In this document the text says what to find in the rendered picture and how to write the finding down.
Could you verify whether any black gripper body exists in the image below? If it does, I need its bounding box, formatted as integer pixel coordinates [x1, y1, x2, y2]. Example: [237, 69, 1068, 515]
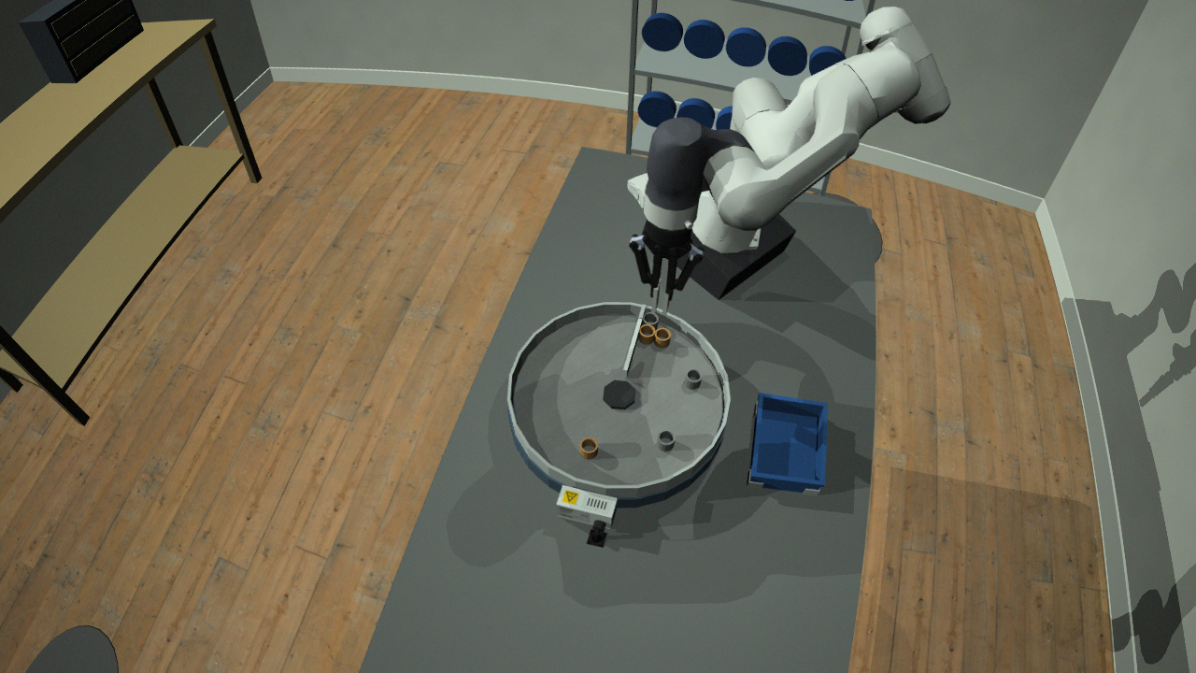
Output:
[643, 220, 692, 259]

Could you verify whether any blue crate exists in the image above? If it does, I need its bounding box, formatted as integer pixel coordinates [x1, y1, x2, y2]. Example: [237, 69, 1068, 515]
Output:
[748, 393, 828, 495]

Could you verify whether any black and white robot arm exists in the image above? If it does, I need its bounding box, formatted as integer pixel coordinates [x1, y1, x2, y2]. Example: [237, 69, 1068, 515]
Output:
[627, 7, 951, 253]

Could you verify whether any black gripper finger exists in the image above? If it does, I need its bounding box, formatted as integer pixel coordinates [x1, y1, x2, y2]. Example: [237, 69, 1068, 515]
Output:
[663, 244, 704, 316]
[629, 235, 663, 313]

